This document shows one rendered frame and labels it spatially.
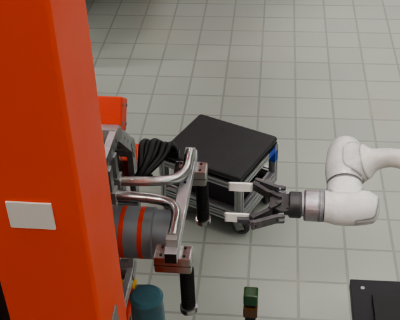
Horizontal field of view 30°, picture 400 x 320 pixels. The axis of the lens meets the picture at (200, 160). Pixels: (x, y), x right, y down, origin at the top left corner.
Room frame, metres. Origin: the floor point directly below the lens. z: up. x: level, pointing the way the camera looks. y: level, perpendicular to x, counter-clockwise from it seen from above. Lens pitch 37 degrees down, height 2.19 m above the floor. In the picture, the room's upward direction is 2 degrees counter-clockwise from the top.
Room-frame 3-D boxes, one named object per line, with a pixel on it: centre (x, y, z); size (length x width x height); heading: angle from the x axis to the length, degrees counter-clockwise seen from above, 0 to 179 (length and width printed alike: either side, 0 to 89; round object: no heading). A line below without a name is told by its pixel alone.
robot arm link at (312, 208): (1.60, -0.31, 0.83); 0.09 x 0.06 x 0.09; 172
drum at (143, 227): (1.49, 0.18, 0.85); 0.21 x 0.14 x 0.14; 82
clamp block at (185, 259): (1.31, 0.07, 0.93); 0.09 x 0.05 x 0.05; 82
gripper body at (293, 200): (1.61, -0.24, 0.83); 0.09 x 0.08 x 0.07; 82
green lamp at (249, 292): (1.44, -0.13, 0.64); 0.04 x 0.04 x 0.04; 82
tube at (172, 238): (1.39, 0.14, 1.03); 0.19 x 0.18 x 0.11; 82
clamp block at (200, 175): (1.64, 0.03, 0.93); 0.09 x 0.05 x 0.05; 82
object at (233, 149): (2.61, -0.09, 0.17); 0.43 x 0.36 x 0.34; 58
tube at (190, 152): (1.58, 0.12, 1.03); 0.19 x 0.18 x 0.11; 82
